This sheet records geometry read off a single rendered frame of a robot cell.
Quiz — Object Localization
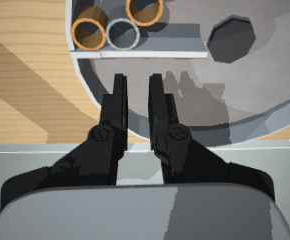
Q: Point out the dark grey metal bushing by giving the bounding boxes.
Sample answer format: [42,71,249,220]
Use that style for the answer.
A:
[106,5,140,51]

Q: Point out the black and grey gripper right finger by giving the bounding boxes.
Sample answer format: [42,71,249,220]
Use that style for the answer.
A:
[148,74,275,202]

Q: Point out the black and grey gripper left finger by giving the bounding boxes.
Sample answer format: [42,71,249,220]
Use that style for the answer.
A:
[0,74,128,213]

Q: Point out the bronze bushing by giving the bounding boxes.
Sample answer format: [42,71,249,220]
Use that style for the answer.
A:
[71,5,108,51]
[126,0,163,26]

